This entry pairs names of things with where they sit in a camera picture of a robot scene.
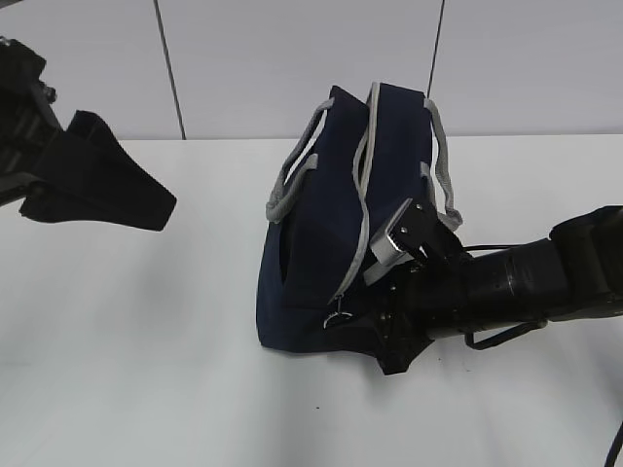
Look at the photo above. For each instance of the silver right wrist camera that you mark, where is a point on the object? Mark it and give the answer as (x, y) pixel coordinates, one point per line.
(413, 233)

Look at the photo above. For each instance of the navy and white lunch bag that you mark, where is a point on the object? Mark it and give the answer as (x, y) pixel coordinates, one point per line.
(355, 163)

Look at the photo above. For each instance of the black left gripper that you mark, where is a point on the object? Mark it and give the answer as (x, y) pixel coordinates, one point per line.
(78, 174)

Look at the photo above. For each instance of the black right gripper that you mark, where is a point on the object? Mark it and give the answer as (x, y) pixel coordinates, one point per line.
(413, 305)

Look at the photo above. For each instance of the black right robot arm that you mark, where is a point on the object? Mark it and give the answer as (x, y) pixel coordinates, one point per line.
(573, 273)

